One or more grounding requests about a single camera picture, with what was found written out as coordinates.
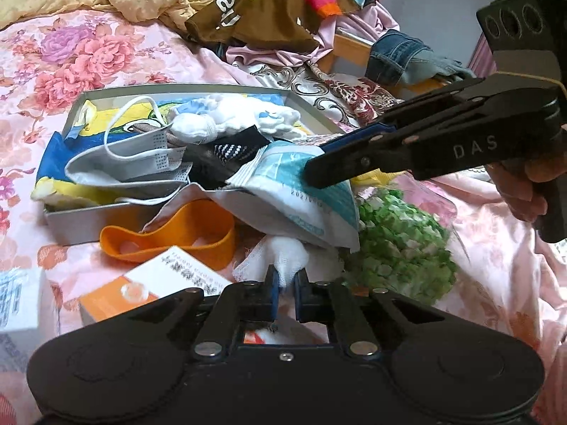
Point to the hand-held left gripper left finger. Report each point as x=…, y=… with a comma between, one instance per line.
x=273, y=292

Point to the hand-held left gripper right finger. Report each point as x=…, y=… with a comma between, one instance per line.
x=302, y=294

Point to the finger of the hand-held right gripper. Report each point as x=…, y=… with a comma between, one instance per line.
x=354, y=138
x=354, y=166

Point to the yellow knit cloth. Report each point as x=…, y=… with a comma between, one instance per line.
x=372, y=179

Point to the white gauze cloth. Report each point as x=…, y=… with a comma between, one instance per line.
x=283, y=252

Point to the blue white mask packet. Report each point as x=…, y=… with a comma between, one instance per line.
x=283, y=186

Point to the taupe cloth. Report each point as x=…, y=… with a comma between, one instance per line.
x=146, y=128

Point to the grey cardboard box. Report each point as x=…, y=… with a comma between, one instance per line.
x=75, y=221

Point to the person's right hand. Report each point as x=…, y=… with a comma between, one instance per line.
x=522, y=195

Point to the white red brocade cloth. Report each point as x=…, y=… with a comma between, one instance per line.
x=336, y=93

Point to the pink curtain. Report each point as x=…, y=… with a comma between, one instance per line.
x=483, y=57

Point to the green white fluffy cloth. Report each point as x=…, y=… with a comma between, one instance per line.
x=398, y=248

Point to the blue jeans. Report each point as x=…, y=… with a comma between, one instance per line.
x=398, y=53

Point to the orange white box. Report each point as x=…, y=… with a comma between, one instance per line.
x=177, y=274

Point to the white blue plush cloth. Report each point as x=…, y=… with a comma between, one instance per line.
x=230, y=110

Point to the black dotted sock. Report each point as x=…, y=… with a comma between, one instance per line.
x=208, y=164

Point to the brown colourful striped cloth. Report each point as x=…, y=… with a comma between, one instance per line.
x=274, y=13

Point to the white face mask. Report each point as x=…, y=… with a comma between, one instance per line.
x=133, y=150

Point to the pink floral bedsheet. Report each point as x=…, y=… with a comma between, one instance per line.
x=66, y=62

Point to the wooden bed frame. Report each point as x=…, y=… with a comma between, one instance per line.
x=347, y=51

